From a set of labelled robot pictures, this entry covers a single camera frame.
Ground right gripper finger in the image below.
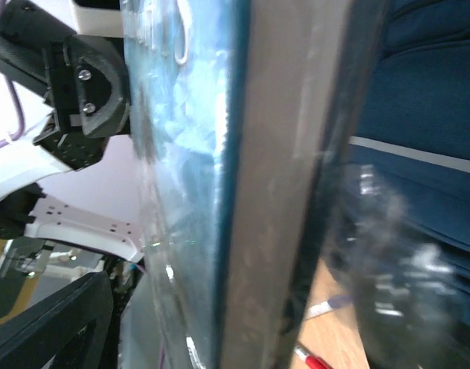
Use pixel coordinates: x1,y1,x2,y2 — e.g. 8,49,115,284
0,271,114,368

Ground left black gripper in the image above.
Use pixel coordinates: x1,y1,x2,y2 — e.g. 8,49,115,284
33,35,131,169

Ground dark blue fantasy book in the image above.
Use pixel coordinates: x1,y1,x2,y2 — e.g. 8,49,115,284
120,1,389,368

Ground navy blue student backpack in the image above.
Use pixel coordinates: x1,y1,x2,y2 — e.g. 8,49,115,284
343,1,470,368

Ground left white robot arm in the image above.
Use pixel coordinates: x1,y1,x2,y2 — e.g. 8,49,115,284
0,1,144,263

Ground red capped marker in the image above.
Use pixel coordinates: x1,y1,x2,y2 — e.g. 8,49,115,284
293,345,329,369

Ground purple capped marker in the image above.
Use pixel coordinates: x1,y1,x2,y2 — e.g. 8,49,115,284
305,295,353,320

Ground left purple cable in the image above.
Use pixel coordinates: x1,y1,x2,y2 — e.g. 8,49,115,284
0,76,28,155

